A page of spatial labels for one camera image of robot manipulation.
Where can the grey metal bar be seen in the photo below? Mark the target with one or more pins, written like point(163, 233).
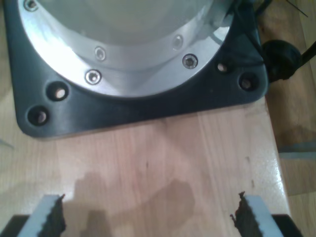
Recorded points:
point(298, 155)

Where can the black round caster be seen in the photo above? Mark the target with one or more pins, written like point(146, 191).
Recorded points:
point(281, 59)

